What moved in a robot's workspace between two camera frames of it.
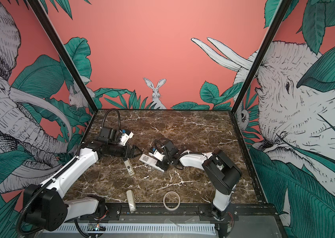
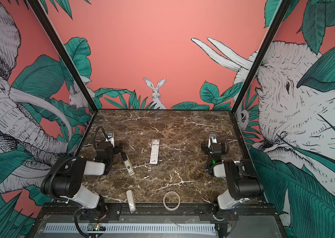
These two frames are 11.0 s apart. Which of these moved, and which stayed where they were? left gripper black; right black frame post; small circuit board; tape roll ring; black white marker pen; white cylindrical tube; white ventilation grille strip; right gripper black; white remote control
Moved: right gripper black; left gripper black; white remote control
Stayed: tape roll ring; white ventilation grille strip; right black frame post; black white marker pen; small circuit board; white cylindrical tube
